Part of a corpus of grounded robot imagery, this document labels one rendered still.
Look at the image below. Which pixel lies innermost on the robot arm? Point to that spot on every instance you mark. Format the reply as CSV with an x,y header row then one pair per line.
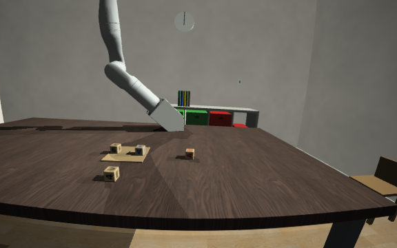
x,y
115,70

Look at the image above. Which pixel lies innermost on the yellow block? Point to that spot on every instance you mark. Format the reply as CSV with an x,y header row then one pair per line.
x,y
140,150
115,148
111,174
189,154

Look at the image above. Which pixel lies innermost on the tan flat mat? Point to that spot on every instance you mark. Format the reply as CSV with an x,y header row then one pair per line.
x,y
127,154

